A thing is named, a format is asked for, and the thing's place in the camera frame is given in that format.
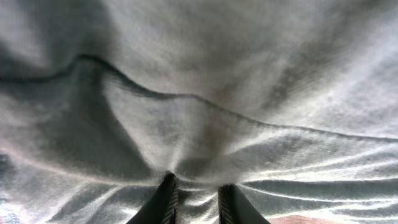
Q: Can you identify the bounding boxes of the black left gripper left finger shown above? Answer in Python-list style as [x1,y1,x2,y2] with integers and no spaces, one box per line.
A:
[126,173,178,224]

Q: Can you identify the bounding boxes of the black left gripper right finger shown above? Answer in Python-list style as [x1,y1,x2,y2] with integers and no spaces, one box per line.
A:
[218,184,271,224]

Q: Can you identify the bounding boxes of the light grey-blue t-shirt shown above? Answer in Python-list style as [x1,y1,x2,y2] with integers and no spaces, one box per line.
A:
[1,1,397,223]

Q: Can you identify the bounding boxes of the folded pink shirt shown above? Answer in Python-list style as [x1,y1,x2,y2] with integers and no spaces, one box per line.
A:
[269,215,340,224]

